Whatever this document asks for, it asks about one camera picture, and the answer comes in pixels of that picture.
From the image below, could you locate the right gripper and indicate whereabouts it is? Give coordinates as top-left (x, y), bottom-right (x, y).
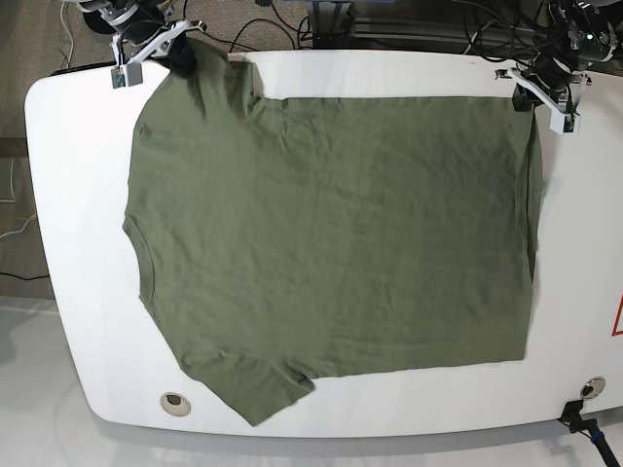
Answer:
top-left (116, 18), bottom-right (197, 77)

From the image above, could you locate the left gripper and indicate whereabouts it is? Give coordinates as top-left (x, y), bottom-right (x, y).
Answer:
top-left (511, 52), bottom-right (584, 112)

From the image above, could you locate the green T-shirt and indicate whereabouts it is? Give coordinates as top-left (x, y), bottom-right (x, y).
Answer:
top-left (123, 41), bottom-right (542, 426)

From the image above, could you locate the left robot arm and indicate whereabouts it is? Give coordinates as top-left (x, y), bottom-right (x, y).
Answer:
top-left (506, 1), bottom-right (622, 114)

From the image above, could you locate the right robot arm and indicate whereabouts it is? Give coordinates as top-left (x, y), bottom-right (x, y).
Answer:
top-left (75, 1), bottom-right (204, 89)

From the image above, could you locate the red triangle sticker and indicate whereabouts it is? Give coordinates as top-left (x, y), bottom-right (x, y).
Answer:
top-left (611, 297), bottom-right (623, 337)

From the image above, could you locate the right table grommet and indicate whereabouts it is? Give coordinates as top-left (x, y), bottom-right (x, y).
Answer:
top-left (580, 377), bottom-right (606, 400)

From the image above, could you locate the table grommet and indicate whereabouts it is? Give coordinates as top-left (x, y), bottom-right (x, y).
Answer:
top-left (580, 377), bottom-right (606, 400)
top-left (160, 392), bottom-right (192, 417)

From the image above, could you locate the left table grommet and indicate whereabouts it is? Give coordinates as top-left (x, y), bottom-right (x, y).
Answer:
top-left (160, 392), bottom-right (192, 417)

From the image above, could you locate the white camera bracket right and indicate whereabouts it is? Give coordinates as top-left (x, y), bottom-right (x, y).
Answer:
top-left (495, 67), bottom-right (592, 134)

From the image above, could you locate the white camera bracket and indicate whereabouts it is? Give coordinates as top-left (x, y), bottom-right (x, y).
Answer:
top-left (110, 19), bottom-right (206, 89)
top-left (495, 67), bottom-right (592, 134)

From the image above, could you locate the yellow cable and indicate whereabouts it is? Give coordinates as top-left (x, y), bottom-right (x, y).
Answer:
top-left (152, 0), bottom-right (165, 58)

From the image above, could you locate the white camera bracket left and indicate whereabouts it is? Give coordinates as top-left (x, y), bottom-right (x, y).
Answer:
top-left (110, 19), bottom-right (206, 89)

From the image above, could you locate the aluminium frame post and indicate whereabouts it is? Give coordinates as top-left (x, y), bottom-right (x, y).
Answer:
top-left (306, 1), bottom-right (351, 50)

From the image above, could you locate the black clamp with cable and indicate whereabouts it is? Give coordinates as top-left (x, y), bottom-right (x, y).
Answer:
top-left (558, 400), bottom-right (620, 467)

